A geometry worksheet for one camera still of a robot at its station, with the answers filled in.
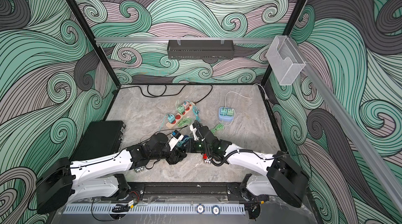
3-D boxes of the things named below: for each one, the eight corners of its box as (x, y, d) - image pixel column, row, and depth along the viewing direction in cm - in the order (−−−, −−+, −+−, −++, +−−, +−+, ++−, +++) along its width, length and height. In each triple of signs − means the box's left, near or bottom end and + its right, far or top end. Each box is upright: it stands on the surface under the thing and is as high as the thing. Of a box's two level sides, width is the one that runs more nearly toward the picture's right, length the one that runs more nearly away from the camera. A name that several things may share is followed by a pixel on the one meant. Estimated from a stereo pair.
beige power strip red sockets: (166, 126, 98) (165, 124, 95) (192, 104, 110) (192, 101, 107) (169, 129, 97) (168, 126, 94) (195, 106, 109) (194, 103, 106)
